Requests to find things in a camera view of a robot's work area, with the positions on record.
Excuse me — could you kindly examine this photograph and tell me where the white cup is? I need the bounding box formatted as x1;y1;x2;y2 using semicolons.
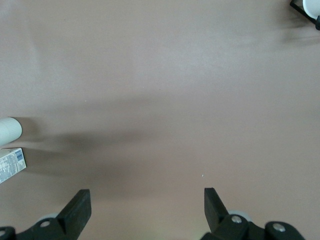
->
302;0;320;20

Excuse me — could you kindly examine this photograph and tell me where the blue white milk carton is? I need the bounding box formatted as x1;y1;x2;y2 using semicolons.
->
0;147;28;185

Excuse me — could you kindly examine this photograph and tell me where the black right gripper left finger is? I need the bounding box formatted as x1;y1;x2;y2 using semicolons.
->
0;188;92;240

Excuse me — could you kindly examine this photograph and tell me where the brown table cover sheet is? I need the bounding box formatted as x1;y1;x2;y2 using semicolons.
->
0;0;320;240

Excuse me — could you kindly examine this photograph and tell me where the off-white ceramic mug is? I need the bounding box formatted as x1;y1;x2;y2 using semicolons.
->
0;116;24;147

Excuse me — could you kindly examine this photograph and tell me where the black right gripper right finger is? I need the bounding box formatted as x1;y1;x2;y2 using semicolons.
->
201;187;304;240

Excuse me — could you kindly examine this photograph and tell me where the black wire rack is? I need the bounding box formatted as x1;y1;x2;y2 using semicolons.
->
289;0;320;32

